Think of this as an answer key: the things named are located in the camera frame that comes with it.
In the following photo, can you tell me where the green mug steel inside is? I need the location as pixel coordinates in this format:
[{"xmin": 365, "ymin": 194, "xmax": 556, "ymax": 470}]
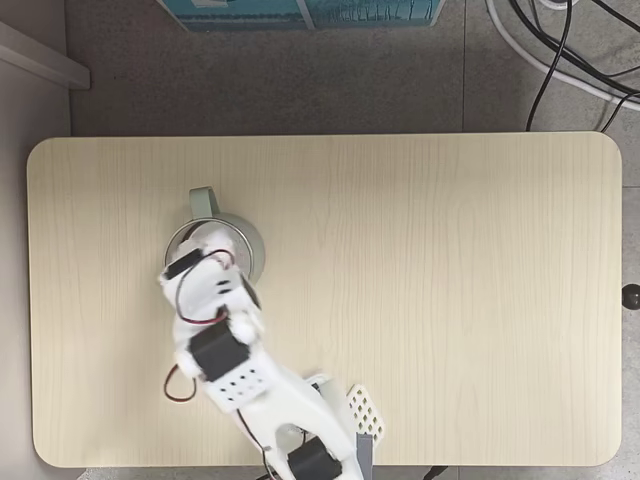
[{"xmin": 162, "ymin": 185, "xmax": 266, "ymax": 289}]

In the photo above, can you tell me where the grey ledge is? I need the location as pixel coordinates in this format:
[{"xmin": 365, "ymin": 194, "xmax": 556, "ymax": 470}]
[{"xmin": 0, "ymin": 20, "xmax": 92, "ymax": 91}]

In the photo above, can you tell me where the blue printed box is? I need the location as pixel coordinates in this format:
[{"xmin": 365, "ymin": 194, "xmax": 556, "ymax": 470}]
[{"xmin": 158, "ymin": 0, "xmax": 446, "ymax": 32}]

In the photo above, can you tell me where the red black servo wire loop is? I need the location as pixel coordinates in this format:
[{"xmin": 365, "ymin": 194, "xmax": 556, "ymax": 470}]
[{"xmin": 163, "ymin": 363, "xmax": 198, "ymax": 404}]

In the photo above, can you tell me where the thick white cable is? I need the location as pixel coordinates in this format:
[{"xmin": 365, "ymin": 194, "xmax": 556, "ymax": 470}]
[{"xmin": 485, "ymin": 0, "xmax": 640, "ymax": 112}]

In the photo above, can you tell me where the long black cable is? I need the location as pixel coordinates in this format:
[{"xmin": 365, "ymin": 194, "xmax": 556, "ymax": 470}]
[{"xmin": 508, "ymin": 0, "xmax": 640, "ymax": 96}]

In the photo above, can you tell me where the thin black looping cable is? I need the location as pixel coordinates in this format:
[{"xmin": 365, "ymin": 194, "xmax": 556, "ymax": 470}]
[{"xmin": 595, "ymin": 90, "xmax": 640, "ymax": 133}]

